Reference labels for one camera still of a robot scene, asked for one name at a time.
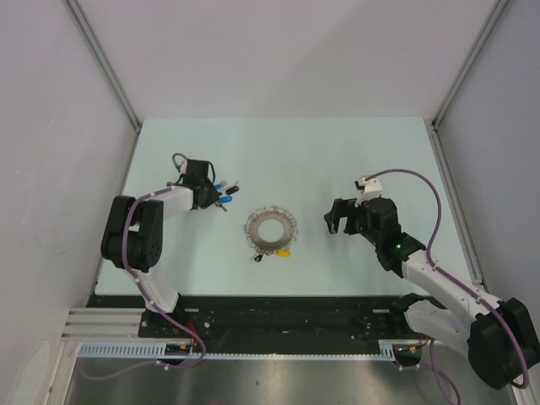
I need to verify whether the white slotted cable duct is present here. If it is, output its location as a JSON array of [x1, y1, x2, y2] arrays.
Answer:
[[78, 339, 419, 361]]

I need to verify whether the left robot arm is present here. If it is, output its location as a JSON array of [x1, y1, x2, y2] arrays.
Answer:
[[100, 159, 221, 338]]

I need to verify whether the right aluminium frame post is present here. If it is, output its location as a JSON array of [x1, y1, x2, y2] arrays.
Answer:
[[432, 0, 514, 127]]

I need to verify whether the left aluminium frame post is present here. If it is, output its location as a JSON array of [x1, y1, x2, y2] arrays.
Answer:
[[62, 0, 143, 132]]

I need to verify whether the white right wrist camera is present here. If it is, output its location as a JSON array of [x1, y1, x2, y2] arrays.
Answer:
[[354, 176, 382, 208]]

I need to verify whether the aluminium frame post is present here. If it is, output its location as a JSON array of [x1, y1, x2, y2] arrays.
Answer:
[[62, 0, 143, 132], [432, 0, 514, 127]]

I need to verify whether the silver key dark head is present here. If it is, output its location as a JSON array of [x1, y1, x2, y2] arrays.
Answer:
[[215, 201, 228, 212]]

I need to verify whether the black key tag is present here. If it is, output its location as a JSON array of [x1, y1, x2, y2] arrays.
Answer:
[[226, 186, 240, 195]]

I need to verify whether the aluminium rail profile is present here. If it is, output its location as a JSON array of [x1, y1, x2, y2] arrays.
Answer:
[[62, 308, 143, 340]]

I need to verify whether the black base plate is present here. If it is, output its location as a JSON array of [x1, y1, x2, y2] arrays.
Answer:
[[86, 293, 442, 343]]

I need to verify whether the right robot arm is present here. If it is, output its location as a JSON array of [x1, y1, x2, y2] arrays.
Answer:
[[324, 197, 539, 389]]

